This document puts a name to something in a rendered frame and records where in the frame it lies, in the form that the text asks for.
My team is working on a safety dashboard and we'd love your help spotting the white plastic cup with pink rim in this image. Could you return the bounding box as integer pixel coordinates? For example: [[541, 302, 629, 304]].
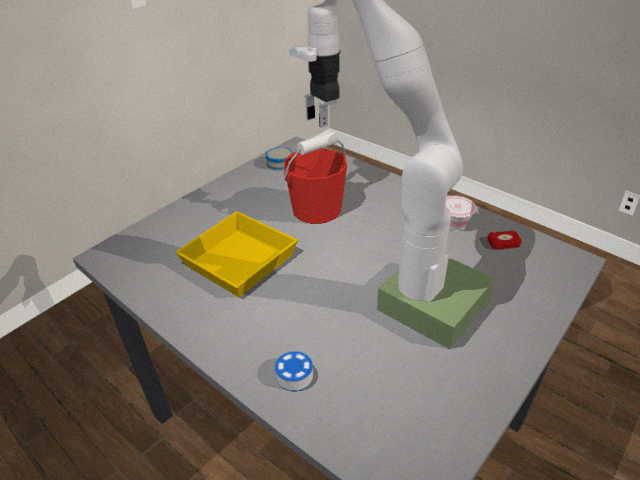
[[446, 196, 477, 231]]

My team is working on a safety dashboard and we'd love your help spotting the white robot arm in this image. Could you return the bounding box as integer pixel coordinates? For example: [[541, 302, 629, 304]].
[[308, 0, 463, 302]]

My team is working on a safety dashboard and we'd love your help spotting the red mint tin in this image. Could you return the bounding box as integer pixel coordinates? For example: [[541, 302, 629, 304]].
[[487, 231, 522, 250]]

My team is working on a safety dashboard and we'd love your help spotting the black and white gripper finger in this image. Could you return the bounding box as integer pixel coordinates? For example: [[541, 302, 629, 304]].
[[305, 94, 315, 120], [319, 99, 337, 128]]

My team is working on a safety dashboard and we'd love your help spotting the yellow square tray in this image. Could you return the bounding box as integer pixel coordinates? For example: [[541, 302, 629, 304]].
[[176, 211, 298, 297]]

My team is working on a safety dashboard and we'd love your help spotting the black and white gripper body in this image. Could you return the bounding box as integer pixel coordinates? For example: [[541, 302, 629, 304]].
[[289, 32, 340, 102]]

